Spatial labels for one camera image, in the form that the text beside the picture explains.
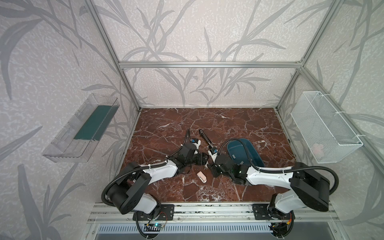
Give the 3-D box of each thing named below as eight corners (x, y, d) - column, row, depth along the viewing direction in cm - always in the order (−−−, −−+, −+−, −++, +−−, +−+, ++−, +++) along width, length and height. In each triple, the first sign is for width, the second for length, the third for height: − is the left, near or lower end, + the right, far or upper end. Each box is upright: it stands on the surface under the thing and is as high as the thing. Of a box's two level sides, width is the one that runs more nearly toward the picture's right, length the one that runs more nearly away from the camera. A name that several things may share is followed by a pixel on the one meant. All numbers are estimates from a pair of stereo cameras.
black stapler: (210, 149, 99) (210, 147, 97) (198, 132, 108) (197, 130, 106) (213, 147, 100) (213, 145, 98) (201, 131, 109) (201, 128, 107)
